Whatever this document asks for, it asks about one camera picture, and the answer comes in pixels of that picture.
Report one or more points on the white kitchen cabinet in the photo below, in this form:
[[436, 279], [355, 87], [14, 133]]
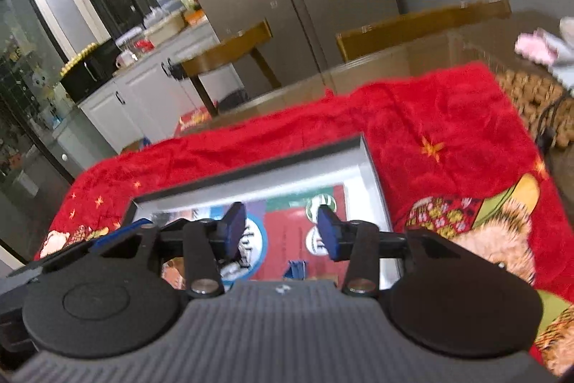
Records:
[[148, 96]]

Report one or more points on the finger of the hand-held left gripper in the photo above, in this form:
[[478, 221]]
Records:
[[130, 228]]

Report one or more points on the red bear printed blanket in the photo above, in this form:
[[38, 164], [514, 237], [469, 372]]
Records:
[[426, 118]]

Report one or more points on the pink cloth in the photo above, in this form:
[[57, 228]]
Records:
[[536, 45]]

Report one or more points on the printed paper sheet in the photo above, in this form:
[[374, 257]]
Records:
[[287, 235]]

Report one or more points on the white mug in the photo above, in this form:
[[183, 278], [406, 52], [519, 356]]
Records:
[[124, 60]]

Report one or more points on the dark wooden chair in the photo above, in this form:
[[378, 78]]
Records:
[[426, 26], [224, 55]]

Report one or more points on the red snack box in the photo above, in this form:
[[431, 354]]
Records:
[[197, 118]]

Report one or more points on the black countertop oven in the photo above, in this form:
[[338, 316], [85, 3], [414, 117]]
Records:
[[89, 73]]

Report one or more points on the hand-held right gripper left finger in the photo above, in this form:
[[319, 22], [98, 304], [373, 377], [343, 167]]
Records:
[[235, 227]]

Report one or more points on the beige plastic basin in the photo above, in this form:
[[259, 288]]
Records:
[[166, 31]]

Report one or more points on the black cardboard box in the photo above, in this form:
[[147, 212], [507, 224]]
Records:
[[314, 167]]

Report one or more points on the blue hair clip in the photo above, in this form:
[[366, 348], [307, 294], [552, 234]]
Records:
[[296, 269]]

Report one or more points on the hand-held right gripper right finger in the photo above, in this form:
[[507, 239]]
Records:
[[327, 231]]

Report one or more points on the glass cabinet door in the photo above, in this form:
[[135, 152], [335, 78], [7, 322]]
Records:
[[27, 118]]

